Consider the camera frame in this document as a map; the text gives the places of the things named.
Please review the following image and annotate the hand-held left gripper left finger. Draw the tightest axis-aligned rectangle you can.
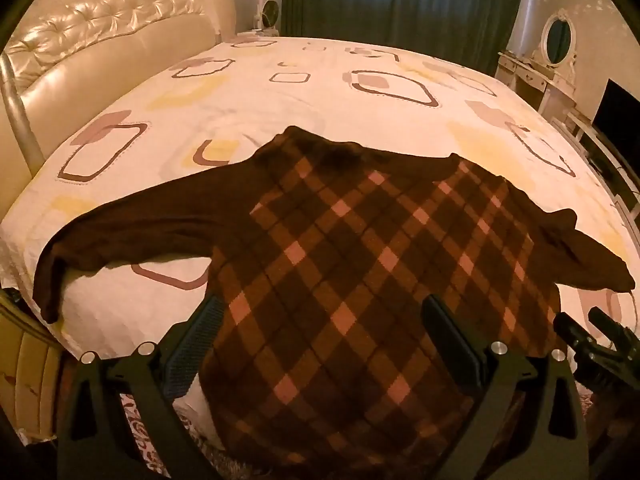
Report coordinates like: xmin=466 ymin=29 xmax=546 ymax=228
xmin=57 ymin=295 xmax=226 ymax=480

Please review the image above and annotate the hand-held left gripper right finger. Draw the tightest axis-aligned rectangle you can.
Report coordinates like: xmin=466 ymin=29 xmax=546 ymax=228
xmin=421 ymin=294 xmax=591 ymax=480

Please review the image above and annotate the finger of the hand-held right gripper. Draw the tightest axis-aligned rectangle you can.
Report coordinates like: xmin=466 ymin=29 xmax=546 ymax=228
xmin=588 ymin=307 xmax=640 ymax=351
xmin=554 ymin=311 xmax=597 ymax=357

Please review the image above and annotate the brown plaid sweater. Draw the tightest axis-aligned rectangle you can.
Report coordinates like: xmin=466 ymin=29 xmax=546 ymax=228
xmin=32 ymin=125 xmax=637 ymax=480

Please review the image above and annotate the patterned floor rug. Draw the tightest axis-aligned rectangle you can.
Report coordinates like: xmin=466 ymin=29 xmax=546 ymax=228
xmin=117 ymin=385 xmax=640 ymax=480

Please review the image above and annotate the white television stand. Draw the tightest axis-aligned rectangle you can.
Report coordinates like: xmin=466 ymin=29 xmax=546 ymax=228
xmin=550 ymin=110 xmax=640 ymax=206

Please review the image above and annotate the black television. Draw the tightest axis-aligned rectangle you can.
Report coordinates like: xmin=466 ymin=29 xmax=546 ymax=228
xmin=592 ymin=78 xmax=640 ymax=151

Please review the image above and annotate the white dressing table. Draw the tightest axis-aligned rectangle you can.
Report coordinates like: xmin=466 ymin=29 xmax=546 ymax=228
xmin=496 ymin=50 xmax=576 ymax=111

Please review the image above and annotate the oval white-framed mirror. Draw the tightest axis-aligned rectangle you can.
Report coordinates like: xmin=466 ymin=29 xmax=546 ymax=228
xmin=531 ymin=9 xmax=577 ymax=68

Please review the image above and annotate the silver metal pole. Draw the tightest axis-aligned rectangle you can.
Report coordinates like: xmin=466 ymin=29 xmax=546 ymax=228
xmin=0 ymin=52 xmax=46 ymax=176

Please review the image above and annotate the cream tufted headboard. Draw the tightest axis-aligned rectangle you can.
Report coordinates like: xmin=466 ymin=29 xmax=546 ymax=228
xmin=0 ymin=0 xmax=237 ymax=206

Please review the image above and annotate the dark green curtain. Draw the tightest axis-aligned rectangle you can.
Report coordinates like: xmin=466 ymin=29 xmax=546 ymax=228
xmin=280 ymin=0 xmax=530 ymax=77

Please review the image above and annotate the round desk fan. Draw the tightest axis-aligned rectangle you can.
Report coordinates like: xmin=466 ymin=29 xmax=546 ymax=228
xmin=252 ymin=0 xmax=281 ymax=31

